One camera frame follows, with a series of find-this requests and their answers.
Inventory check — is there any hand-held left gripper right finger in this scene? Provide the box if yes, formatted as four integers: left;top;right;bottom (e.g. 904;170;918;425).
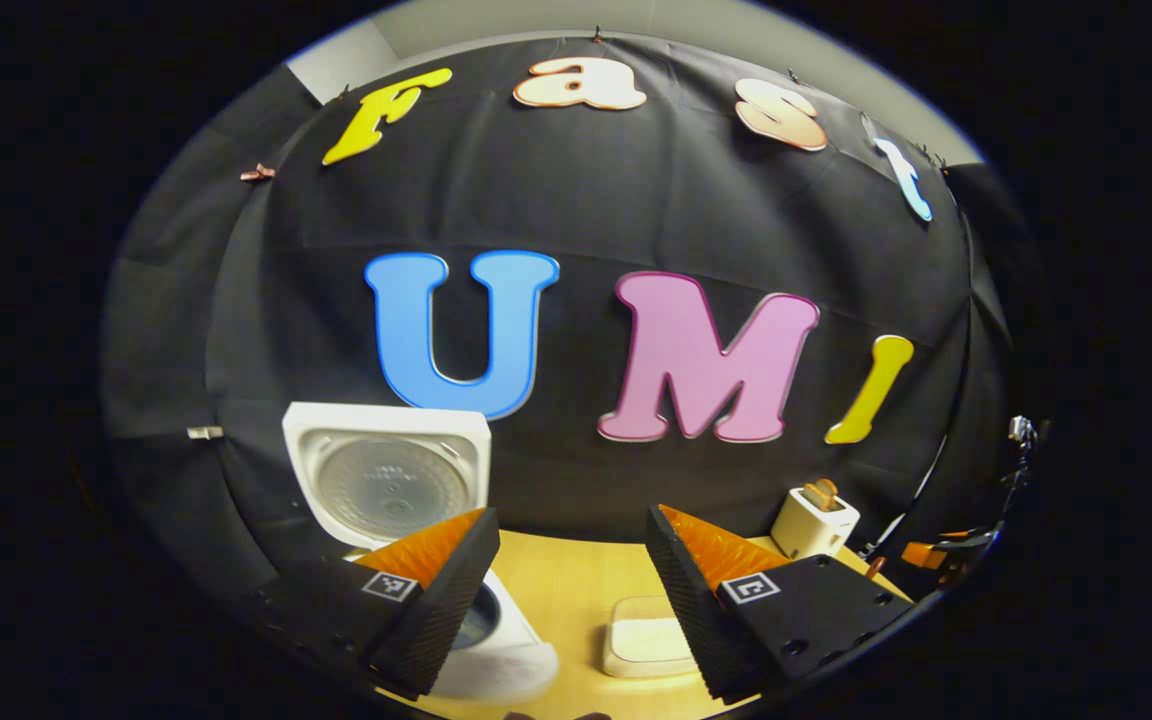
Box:
646;505;917;706

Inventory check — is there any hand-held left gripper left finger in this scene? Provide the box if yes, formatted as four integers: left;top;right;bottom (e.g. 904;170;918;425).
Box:
256;507;502;701

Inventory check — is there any white rice cooker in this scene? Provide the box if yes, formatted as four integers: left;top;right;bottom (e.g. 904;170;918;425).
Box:
282;402;559;701

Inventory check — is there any clear glass container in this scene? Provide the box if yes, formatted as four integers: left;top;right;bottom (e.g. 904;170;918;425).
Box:
602;596;702;679

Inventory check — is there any white toaster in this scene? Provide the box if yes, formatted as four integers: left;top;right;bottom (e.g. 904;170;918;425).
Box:
771;487;861;559

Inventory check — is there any black backdrop cloth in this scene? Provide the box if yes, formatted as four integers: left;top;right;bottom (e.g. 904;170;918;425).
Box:
101;35;1022;621

